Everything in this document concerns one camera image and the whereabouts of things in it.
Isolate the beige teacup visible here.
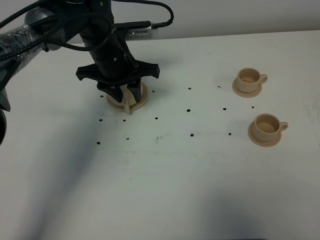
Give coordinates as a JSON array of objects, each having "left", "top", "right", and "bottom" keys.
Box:
[
  {"left": 252, "top": 113, "right": 289, "bottom": 143},
  {"left": 235, "top": 68, "right": 268, "bottom": 93}
]

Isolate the beige cup saucer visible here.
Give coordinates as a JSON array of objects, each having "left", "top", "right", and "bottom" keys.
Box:
[
  {"left": 248, "top": 122, "right": 282, "bottom": 147},
  {"left": 232, "top": 78, "right": 262, "bottom": 98}
]

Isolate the beige near teacup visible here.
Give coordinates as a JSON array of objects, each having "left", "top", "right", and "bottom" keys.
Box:
[{"left": 252, "top": 113, "right": 289, "bottom": 143}]

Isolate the braided black arm cable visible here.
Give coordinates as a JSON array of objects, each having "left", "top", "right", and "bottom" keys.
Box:
[{"left": 0, "top": 0, "right": 66, "bottom": 62}]

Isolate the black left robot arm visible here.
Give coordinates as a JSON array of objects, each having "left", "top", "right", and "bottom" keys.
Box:
[{"left": 0, "top": 0, "right": 160, "bottom": 138}]

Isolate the beige ceramic teapot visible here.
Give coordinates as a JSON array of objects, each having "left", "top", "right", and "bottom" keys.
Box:
[{"left": 106, "top": 82, "right": 144, "bottom": 115}]

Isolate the beige far cup saucer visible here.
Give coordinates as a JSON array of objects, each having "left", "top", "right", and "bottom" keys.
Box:
[{"left": 232, "top": 78, "right": 262, "bottom": 98}]

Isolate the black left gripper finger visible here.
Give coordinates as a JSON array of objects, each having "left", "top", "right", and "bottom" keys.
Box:
[
  {"left": 97, "top": 82, "right": 123, "bottom": 103},
  {"left": 127, "top": 78, "right": 142, "bottom": 103}
]

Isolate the beige near cup saucer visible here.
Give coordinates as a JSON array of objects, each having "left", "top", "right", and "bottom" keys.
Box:
[{"left": 248, "top": 122, "right": 282, "bottom": 147}]

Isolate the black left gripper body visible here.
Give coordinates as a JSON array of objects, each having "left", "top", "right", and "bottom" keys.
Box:
[{"left": 76, "top": 0, "right": 160, "bottom": 86}]

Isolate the beige teapot saucer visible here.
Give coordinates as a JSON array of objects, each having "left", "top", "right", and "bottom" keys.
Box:
[{"left": 106, "top": 81, "right": 150, "bottom": 112}]

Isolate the beige far teacup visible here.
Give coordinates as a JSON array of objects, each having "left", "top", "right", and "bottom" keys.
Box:
[{"left": 235, "top": 68, "right": 268, "bottom": 93}]

